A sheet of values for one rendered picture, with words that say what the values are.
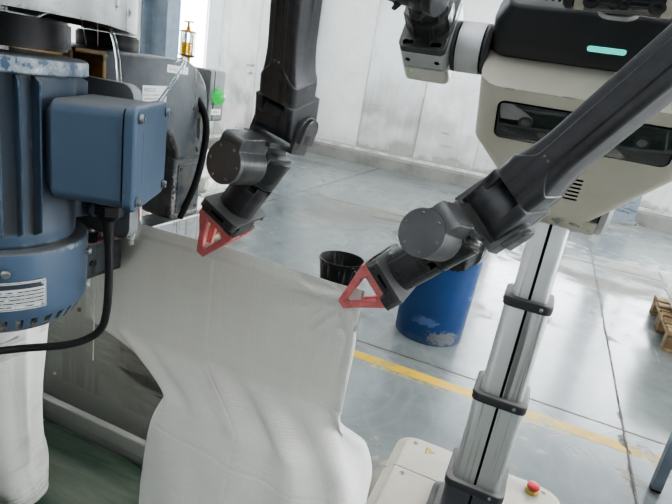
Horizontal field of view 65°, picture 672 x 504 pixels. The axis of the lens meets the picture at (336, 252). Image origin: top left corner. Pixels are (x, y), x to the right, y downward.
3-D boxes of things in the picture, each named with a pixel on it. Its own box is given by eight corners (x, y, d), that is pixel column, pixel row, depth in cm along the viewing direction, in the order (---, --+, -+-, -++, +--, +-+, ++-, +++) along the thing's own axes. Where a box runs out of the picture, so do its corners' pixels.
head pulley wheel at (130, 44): (151, 57, 85) (151, 40, 84) (107, 51, 77) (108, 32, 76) (107, 49, 88) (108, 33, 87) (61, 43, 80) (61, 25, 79)
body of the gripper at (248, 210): (197, 206, 77) (223, 167, 74) (232, 195, 86) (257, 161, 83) (229, 236, 76) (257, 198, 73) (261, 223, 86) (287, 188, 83)
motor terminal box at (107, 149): (166, 213, 57) (173, 101, 53) (136, 242, 47) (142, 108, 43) (87, 202, 56) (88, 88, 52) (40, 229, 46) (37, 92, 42)
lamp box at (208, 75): (221, 121, 101) (226, 71, 98) (207, 121, 97) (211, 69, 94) (189, 114, 104) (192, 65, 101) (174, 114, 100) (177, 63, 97)
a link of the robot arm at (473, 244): (491, 251, 68) (471, 213, 69) (474, 245, 62) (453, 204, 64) (444, 275, 71) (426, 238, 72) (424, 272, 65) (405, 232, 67)
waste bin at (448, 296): (474, 327, 335) (500, 229, 315) (459, 361, 289) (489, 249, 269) (401, 305, 351) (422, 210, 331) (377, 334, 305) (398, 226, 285)
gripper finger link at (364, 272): (321, 287, 73) (376, 255, 69) (340, 274, 79) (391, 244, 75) (347, 330, 73) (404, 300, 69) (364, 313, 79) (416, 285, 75)
